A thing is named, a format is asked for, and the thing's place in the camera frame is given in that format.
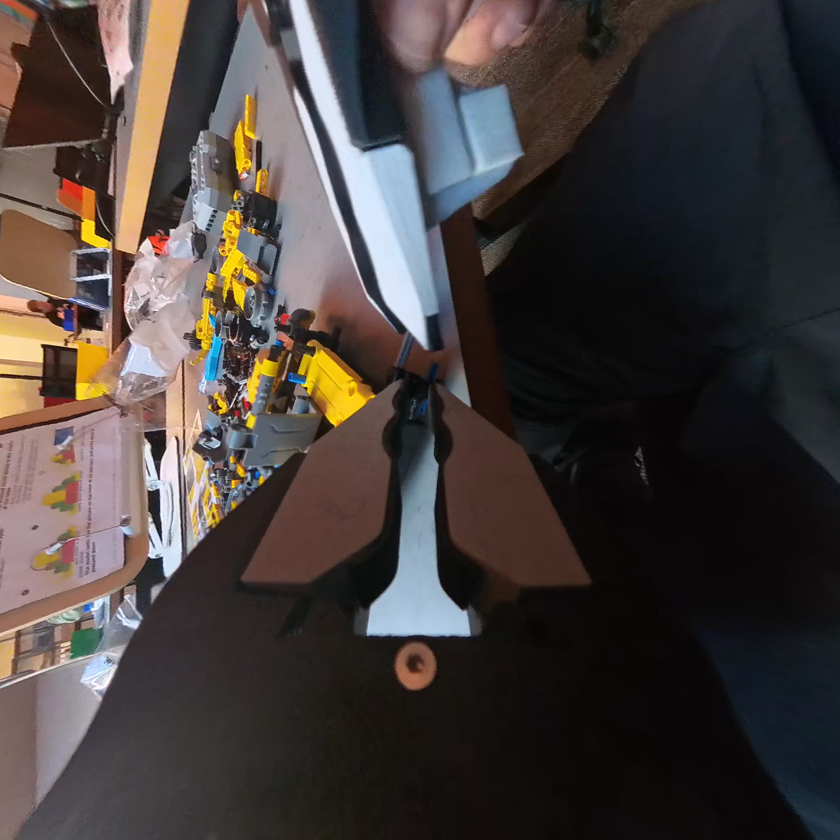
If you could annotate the pile of loose toy bricks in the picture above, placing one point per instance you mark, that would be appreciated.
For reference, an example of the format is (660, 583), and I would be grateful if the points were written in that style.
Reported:
(243, 276)

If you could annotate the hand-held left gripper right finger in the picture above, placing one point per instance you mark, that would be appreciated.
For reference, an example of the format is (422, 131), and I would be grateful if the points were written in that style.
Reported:
(512, 519)

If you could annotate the yellow toy brick vehicle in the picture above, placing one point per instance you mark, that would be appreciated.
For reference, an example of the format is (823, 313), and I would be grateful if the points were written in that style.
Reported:
(328, 381)

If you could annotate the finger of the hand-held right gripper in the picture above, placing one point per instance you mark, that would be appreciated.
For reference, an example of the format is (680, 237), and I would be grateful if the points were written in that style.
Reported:
(394, 223)
(460, 145)

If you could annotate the person's right hand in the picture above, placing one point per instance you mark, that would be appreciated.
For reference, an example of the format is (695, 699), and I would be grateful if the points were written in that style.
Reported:
(460, 26)

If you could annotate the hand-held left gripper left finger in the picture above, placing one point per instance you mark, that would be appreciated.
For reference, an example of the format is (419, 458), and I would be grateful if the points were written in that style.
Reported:
(328, 512)

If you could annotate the person's legs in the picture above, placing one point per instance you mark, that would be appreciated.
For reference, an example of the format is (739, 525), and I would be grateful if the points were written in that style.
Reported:
(683, 328)

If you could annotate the orange wooden table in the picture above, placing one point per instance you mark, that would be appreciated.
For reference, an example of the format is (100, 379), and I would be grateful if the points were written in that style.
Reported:
(158, 105)

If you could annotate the clear plastic bags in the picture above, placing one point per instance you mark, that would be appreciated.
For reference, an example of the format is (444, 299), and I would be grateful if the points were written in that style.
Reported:
(151, 315)

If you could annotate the black brick connector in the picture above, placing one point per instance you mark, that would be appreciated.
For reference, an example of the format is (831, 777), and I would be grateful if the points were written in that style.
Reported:
(418, 394)

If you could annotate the grey battery box brick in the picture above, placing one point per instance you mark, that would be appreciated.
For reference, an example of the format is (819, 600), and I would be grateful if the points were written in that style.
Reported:
(208, 204)

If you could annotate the printed instruction sign sheet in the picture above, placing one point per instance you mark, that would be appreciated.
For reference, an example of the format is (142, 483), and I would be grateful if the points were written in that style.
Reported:
(66, 512)

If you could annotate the blue brick pin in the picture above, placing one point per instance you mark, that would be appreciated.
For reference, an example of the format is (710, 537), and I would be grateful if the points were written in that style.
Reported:
(408, 351)

